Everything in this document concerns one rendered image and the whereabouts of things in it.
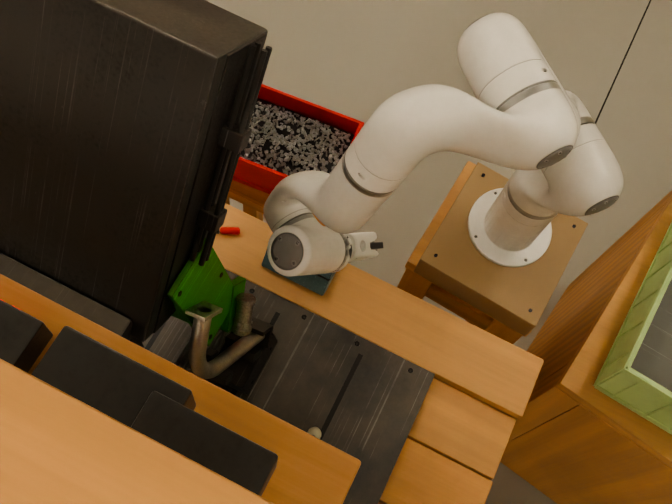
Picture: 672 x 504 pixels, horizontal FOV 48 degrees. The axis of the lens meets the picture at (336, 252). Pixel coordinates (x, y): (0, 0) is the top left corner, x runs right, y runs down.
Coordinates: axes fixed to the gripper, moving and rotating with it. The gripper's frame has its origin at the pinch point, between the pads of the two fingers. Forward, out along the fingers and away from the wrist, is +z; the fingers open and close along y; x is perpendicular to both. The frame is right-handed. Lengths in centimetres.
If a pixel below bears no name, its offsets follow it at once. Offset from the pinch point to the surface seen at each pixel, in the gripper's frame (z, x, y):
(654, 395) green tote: 35, 38, -46
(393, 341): 11.0, 19.7, 1.8
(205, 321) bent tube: -34.1, 9.7, 15.9
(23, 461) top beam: -105, 15, -23
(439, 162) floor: 134, -35, 26
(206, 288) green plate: -31.3, 4.1, 17.0
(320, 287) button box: 4.6, 6.4, 14.1
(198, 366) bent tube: -31.9, 17.3, 20.3
